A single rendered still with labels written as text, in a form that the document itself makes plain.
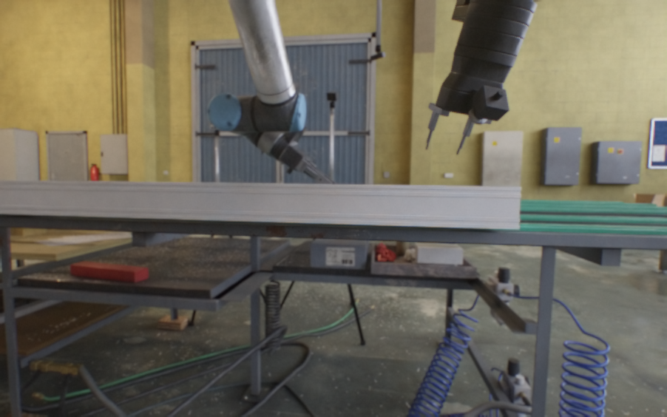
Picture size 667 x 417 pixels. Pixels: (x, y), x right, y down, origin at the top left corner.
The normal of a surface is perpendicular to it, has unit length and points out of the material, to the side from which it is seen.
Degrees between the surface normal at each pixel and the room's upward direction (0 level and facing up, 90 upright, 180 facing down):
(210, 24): 90
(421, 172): 90
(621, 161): 90
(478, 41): 100
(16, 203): 90
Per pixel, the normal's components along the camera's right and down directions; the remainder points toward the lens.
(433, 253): -0.13, 0.07
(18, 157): 0.99, 0.02
